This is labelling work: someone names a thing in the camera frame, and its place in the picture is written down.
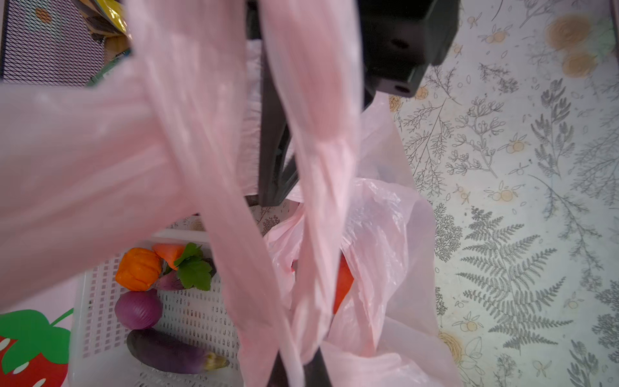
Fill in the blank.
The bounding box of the pink plastic grocery bag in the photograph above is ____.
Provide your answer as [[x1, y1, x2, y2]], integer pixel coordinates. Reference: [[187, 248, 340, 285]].
[[1, 1, 458, 386]]

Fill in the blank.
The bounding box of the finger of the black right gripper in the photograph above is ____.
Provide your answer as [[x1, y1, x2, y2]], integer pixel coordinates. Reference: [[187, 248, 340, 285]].
[[257, 45, 300, 208]]

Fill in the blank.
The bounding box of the long dark purple eggplant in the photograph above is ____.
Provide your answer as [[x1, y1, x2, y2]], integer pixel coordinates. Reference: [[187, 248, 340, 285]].
[[127, 328, 230, 375]]

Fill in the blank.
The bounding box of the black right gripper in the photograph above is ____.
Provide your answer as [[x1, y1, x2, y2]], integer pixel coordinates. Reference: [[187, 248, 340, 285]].
[[356, 0, 461, 98]]

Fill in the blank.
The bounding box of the orange toy pumpkin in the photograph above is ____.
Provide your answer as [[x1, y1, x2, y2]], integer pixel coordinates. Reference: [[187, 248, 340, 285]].
[[115, 248, 163, 292]]

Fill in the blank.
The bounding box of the red toy pepper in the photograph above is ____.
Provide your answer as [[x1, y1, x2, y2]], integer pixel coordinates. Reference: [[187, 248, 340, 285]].
[[333, 254, 354, 314]]

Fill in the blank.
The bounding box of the black wire mesh basket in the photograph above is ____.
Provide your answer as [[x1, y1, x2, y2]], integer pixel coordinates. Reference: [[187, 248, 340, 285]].
[[1, 0, 129, 87]]

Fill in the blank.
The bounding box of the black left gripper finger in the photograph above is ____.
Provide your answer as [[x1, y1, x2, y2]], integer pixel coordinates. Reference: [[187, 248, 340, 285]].
[[265, 347, 335, 387]]

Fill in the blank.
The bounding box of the colourful snack packet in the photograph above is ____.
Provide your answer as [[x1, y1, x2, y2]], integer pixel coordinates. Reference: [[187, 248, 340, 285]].
[[74, 0, 127, 40]]

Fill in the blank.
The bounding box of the purple toy eggplant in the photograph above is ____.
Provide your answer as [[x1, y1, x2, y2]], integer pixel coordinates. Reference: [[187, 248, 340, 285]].
[[114, 290, 163, 330]]

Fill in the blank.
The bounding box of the white plastic vegetable basket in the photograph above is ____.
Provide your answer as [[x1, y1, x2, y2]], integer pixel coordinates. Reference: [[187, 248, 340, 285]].
[[68, 252, 243, 386]]

